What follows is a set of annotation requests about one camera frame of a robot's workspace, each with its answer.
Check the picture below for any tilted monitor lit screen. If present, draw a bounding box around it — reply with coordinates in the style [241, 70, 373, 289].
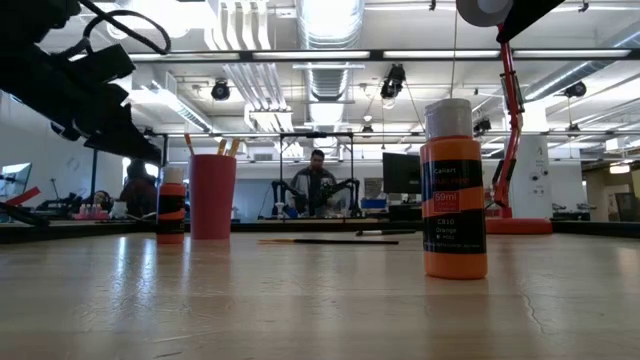
[0, 161, 34, 199]

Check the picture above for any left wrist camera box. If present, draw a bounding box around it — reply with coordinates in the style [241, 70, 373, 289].
[74, 43, 136, 85]

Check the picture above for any person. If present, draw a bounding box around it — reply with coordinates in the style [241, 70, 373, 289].
[118, 158, 159, 219]
[91, 189, 115, 214]
[288, 148, 347, 219]

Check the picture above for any red orange paint bottle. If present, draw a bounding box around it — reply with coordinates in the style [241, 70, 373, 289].
[155, 165, 187, 246]

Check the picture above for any black background monitor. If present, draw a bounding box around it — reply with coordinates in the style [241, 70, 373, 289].
[382, 152, 423, 196]

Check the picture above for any black camera cable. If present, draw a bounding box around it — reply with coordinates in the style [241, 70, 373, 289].
[74, 0, 172, 57]

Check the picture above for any red plastic cup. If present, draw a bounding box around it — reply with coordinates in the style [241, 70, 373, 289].
[188, 153, 238, 241]

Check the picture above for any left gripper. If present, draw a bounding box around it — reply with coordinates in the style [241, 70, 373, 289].
[9, 69, 164, 165]

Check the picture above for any red desk lamp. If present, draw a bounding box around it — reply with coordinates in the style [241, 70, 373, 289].
[455, 0, 554, 236]

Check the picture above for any black paintbrush gold ferrule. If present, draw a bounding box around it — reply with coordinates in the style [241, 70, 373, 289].
[257, 237, 400, 246]

